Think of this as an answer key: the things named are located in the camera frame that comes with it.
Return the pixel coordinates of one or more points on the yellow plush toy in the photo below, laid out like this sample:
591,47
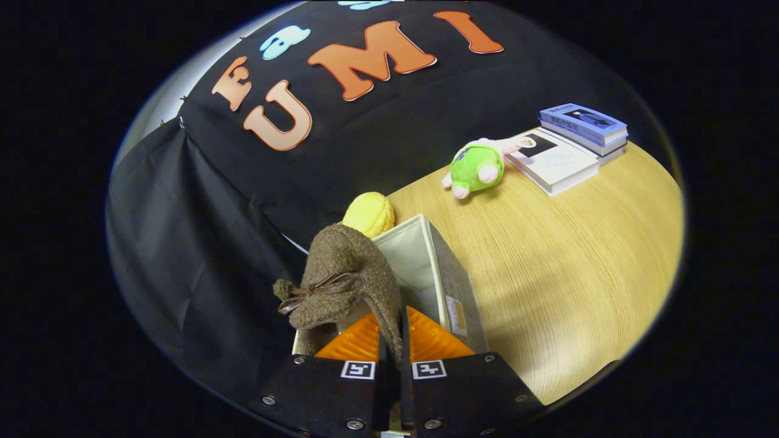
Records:
368,213

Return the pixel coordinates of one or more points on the white book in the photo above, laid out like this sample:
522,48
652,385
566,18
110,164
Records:
560,161

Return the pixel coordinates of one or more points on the grey fabric storage box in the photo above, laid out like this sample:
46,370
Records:
450,274

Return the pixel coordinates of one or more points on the black backdrop cloth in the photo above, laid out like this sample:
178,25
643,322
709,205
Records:
201,243

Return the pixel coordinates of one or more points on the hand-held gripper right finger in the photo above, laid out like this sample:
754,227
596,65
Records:
406,395

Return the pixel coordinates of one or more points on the green and pink plush toy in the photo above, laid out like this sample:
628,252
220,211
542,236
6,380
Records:
475,167

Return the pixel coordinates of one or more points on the brown fuzzy shoe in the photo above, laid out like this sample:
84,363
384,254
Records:
347,267

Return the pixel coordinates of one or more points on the blue book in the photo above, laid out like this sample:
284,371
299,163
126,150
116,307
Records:
584,121

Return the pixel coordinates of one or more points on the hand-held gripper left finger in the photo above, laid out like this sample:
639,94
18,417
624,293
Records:
382,395

